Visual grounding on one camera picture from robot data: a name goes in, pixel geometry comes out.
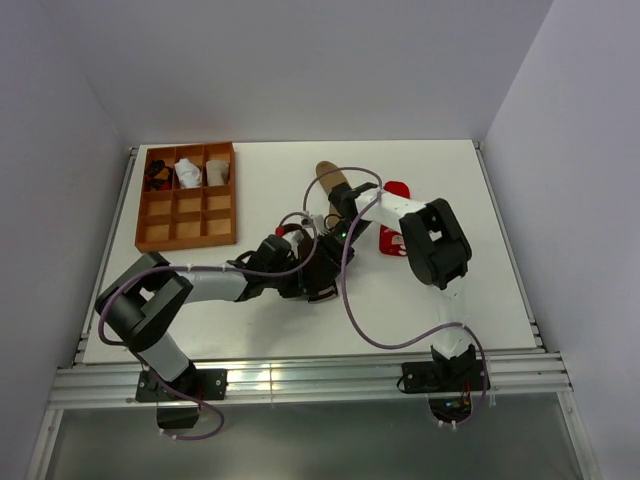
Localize tan ribbed sock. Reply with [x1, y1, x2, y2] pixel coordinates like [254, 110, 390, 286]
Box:
[315, 161, 357, 238]

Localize red patterned sock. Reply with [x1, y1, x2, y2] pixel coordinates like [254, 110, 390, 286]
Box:
[378, 180, 410, 257]

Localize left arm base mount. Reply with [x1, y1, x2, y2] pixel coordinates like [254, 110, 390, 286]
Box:
[134, 367, 228, 441]

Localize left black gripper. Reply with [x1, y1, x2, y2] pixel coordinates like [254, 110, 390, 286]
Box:
[265, 254, 317, 299]

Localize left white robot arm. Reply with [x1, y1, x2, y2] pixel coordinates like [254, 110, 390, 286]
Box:
[95, 230, 313, 399]

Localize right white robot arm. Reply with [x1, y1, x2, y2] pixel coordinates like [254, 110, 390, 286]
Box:
[297, 181, 482, 390]

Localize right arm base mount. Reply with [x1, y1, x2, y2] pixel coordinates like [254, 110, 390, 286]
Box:
[396, 345, 491, 431]

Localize white rolled sock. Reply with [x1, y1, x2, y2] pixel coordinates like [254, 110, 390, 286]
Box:
[174, 158, 202, 189]

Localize beige rolled sock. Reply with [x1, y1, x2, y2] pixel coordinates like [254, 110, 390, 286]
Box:
[205, 159, 230, 187]

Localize aluminium front rail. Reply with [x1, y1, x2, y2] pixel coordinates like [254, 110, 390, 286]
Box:
[47, 352, 573, 410]

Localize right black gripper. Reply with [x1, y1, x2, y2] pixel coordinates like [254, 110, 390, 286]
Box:
[311, 219, 372, 286]

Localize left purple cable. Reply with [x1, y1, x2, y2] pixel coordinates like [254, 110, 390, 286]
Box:
[97, 222, 321, 442]

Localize orange compartment tray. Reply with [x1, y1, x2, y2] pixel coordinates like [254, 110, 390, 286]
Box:
[135, 142, 237, 253]

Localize black red rolled sock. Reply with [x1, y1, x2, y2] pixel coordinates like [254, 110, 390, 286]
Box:
[144, 160, 173, 191]

